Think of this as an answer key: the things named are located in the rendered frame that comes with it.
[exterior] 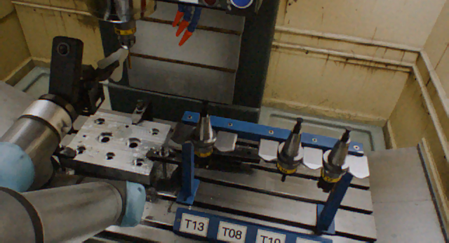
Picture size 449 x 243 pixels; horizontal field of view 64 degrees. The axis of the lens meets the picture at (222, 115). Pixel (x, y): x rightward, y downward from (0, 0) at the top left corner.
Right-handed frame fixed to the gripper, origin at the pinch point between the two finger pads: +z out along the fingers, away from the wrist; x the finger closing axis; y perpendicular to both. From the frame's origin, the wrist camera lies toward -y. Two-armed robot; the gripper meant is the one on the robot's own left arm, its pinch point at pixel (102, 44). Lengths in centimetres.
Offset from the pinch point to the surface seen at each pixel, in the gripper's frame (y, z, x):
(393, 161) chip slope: 66, 47, 91
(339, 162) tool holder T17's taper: 22, 0, 56
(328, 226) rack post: 55, 3, 61
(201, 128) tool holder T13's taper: 19.4, 0.1, 22.0
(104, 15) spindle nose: -4.4, 4.3, -0.7
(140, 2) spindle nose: -7.0, 7.4, 6.5
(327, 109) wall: 82, 91, 69
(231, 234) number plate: 52, -8, 33
